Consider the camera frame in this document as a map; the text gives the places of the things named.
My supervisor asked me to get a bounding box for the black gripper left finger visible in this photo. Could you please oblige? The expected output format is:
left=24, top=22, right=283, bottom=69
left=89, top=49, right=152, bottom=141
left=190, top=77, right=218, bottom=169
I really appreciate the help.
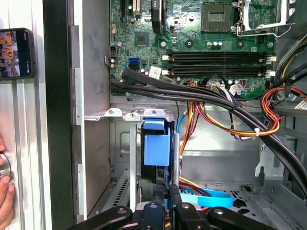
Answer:
left=68, top=184, right=168, bottom=230

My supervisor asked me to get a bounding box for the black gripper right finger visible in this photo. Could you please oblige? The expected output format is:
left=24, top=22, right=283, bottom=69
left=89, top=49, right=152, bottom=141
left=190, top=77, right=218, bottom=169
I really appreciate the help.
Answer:
left=169, top=184, right=272, bottom=230

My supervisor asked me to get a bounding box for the hard disk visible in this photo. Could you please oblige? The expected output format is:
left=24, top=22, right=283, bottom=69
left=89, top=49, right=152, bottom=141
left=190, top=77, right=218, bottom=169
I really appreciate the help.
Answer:
left=140, top=116, right=177, bottom=192

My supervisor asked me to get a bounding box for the round silver tool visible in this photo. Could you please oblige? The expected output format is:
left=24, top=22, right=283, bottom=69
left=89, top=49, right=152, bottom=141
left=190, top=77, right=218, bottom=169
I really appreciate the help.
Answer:
left=0, top=153, right=12, bottom=178

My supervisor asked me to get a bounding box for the silver disk bay cage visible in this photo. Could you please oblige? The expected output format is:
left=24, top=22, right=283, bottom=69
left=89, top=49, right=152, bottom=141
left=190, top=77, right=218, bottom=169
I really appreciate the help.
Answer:
left=83, top=107, right=183, bottom=216

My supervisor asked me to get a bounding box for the person's hand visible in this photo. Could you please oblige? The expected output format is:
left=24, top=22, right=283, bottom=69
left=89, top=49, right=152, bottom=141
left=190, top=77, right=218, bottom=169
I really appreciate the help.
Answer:
left=0, top=137, right=16, bottom=229

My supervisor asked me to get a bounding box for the silver optical drive cage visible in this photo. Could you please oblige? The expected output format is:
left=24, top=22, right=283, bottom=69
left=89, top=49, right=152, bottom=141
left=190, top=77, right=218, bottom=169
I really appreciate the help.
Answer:
left=254, top=134, right=307, bottom=230

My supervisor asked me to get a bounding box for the black PC case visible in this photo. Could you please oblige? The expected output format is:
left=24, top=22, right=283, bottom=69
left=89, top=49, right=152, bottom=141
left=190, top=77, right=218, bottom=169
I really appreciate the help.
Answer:
left=43, top=0, right=307, bottom=230

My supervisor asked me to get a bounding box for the black RAM slot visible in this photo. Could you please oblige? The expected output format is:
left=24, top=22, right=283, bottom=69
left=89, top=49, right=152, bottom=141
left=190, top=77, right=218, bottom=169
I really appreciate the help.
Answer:
left=162, top=49, right=277, bottom=65
left=162, top=64, right=276, bottom=79

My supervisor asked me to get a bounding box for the green motherboard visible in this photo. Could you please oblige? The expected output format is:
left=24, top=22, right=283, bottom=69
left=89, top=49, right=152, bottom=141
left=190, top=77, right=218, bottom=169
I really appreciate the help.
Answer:
left=109, top=0, right=276, bottom=101

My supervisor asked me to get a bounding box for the thin metal locking lever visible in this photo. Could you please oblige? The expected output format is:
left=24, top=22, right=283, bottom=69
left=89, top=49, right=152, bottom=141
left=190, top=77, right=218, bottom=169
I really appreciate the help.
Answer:
left=236, top=0, right=286, bottom=38

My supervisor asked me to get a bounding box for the black graphics card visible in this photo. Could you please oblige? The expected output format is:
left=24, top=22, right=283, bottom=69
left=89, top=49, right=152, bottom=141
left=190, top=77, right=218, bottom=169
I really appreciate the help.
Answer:
left=150, top=0, right=166, bottom=35

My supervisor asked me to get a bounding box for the CPU socket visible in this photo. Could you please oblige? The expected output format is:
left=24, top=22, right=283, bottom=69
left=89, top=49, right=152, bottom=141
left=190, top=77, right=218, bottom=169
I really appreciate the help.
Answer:
left=201, top=1, right=233, bottom=34

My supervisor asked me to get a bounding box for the metal socket cover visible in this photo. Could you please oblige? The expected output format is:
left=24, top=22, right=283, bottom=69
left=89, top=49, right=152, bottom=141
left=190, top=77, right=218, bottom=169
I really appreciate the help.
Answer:
left=239, top=0, right=296, bottom=33

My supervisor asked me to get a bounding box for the black expansion slot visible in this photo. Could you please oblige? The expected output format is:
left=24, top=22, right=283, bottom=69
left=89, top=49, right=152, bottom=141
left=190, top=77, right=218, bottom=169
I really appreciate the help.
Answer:
left=119, top=0, right=128, bottom=26

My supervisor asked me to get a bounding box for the white expansion slot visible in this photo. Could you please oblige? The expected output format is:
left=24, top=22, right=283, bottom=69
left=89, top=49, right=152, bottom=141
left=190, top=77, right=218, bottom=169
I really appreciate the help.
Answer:
left=133, top=0, right=142, bottom=16

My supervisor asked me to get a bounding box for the black smartphone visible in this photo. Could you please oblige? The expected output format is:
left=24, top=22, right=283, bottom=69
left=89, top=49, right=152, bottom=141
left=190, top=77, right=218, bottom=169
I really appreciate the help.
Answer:
left=0, top=27, right=37, bottom=81

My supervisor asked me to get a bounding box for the yellow red power wire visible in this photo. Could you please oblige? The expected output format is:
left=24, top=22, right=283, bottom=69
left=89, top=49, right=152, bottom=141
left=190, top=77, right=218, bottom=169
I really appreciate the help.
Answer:
left=178, top=176, right=213, bottom=212

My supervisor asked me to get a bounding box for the blue data wire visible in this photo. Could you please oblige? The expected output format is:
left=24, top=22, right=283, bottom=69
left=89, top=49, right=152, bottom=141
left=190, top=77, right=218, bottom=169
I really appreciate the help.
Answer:
left=176, top=112, right=235, bottom=208

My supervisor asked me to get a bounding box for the orange wire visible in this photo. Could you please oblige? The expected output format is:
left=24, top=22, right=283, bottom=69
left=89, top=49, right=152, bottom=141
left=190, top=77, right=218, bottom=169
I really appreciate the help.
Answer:
left=179, top=86, right=307, bottom=156

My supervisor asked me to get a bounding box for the thick black wire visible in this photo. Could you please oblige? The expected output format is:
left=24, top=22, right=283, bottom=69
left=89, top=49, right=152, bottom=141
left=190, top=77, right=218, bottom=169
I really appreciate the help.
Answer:
left=110, top=68, right=307, bottom=206

